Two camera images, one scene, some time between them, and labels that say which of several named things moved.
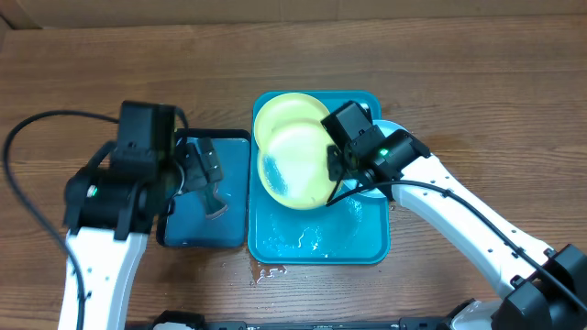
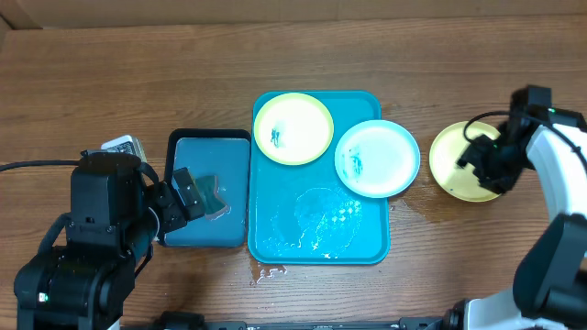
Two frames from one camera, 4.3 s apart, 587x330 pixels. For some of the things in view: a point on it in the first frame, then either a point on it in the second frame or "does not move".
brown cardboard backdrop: x=75 y=14 does not move
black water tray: x=187 y=224 does not move
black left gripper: x=202 y=170 -> x=176 y=213
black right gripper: x=340 y=158 -> x=476 y=159
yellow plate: x=293 y=164 -> x=459 y=182
